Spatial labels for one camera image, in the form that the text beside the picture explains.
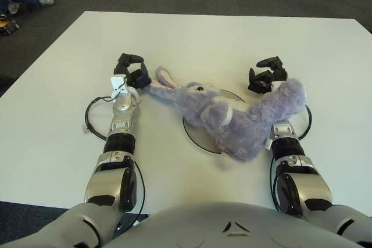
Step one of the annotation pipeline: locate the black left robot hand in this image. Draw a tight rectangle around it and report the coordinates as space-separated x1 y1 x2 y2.
113 52 152 89

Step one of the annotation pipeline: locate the dark patterned box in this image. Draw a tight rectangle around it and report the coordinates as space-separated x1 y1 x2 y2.
0 17 21 36

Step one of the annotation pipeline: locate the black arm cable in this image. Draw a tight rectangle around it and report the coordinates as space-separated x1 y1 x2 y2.
290 105 313 141
85 95 146 220

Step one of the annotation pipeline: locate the grey robot torso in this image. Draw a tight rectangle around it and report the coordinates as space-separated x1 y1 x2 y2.
107 201 361 248

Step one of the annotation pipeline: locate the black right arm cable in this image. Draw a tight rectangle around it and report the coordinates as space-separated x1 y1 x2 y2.
290 105 313 141

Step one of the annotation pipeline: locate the purple plush bunny doll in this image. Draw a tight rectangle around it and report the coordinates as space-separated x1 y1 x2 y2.
148 66 307 163

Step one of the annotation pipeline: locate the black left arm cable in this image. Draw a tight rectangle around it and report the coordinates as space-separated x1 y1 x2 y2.
85 95 146 220

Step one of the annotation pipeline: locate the white plate with black rim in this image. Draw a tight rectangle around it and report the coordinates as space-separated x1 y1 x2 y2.
182 88 248 154

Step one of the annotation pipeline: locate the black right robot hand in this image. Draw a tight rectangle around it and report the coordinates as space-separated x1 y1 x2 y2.
248 56 288 95

